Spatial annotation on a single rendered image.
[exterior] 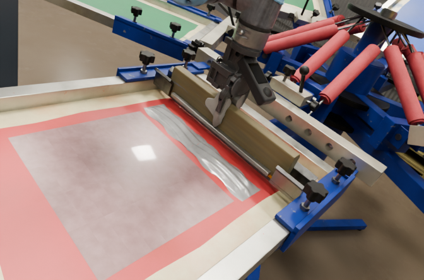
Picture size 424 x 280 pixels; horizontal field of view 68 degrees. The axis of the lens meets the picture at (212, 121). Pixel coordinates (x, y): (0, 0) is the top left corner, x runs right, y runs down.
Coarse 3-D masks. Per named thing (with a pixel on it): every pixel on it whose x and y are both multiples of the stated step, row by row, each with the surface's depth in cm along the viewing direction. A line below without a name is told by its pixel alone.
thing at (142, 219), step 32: (160, 160) 68; (192, 160) 72; (64, 192) 54; (96, 192) 56; (128, 192) 58; (160, 192) 60; (192, 192) 63; (224, 192) 66; (256, 192) 69; (0, 224) 46; (32, 224) 47; (64, 224) 49; (96, 224) 50; (128, 224) 52; (160, 224) 54; (192, 224) 57; (224, 224) 59; (0, 256) 42; (32, 256) 43; (64, 256) 45; (96, 256) 46; (128, 256) 48; (160, 256) 50
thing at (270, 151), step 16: (176, 80) 86; (192, 80) 82; (192, 96) 83; (208, 96) 79; (208, 112) 80; (240, 112) 75; (224, 128) 78; (240, 128) 74; (256, 128) 72; (240, 144) 75; (256, 144) 72; (272, 144) 69; (272, 160) 70; (288, 160) 67
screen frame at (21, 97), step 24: (0, 96) 63; (24, 96) 66; (48, 96) 70; (72, 96) 74; (96, 96) 79; (264, 120) 91; (288, 144) 85; (312, 168) 82; (264, 240) 54; (216, 264) 47; (240, 264) 49
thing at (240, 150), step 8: (176, 96) 85; (184, 104) 84; (192, 112) 82; (208, 120) 80; (216, 128) 78; (224, 136) 77; (232, 144) 75; (240, 152) 74; (248, 160) 73; (256, 160) 72; (264, 168) 71
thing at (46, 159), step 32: (32, 128) 64; (64, 128) 67; (96, 128) 70; (128, 128) 74; (160, 128) 78; (192, 128) 82; (0, 160) 55; (32, 160) 57; (64, 160) 59; (96, 160) 62; (128, 160) 65; (0, 192) 50; (32, 192) 52
